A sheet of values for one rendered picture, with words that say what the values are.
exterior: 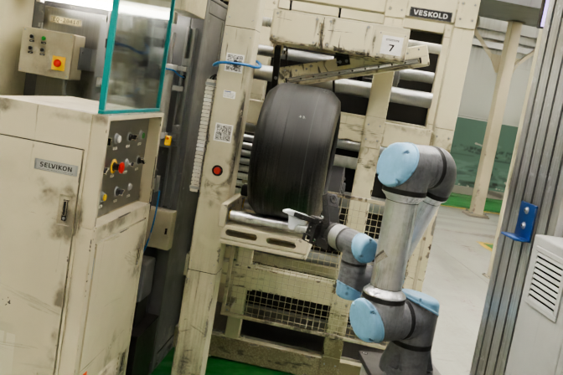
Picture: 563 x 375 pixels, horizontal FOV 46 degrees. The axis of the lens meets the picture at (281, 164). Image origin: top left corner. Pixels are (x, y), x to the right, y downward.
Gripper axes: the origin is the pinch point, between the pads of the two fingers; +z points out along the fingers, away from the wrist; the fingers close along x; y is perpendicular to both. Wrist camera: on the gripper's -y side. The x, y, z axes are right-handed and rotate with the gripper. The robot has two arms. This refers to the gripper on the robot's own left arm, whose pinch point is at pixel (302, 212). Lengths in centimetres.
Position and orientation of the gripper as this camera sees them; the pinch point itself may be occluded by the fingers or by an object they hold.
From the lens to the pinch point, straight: 213.2
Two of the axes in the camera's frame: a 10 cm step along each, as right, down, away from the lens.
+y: -2.8, 9.6, 0.4
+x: 8.0, 2.1, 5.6
